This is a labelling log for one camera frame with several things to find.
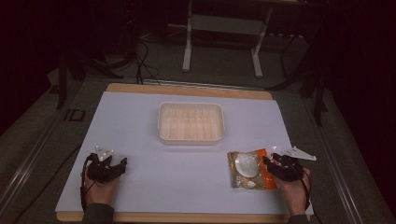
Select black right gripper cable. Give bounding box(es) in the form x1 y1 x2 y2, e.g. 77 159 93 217
299 169 313 213

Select black metal stand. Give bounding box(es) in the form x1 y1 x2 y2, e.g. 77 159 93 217
265 31 330 128
55 46 124 110

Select black floor socket plate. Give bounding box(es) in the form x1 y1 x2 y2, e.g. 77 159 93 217
63 108 87 122

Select black floor cables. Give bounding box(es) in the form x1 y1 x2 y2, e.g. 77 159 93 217
134 39 163 86

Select cream plastic tray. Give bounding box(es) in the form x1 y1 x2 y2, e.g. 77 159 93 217
157 101 226 147

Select grey metal floor rail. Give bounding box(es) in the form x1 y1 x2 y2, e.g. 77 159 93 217
0 106 68 216
303 99 365 224

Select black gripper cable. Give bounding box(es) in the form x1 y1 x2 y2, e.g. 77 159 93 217
299 169 313 213
79 153 98 213

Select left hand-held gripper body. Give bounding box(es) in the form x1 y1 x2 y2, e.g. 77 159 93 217
86 145 117 184

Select white metal desk frame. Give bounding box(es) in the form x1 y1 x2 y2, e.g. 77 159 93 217
181 0 276 79

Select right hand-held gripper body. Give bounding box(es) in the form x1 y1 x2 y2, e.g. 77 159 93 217
270 146 318 183

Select white table cover sheet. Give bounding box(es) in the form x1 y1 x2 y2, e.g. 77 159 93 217
55 91 315 217

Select clear snack packet orange edge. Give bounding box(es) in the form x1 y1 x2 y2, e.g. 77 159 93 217
227 147 278 191

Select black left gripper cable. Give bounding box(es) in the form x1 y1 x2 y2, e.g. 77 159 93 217
79 153 98 213

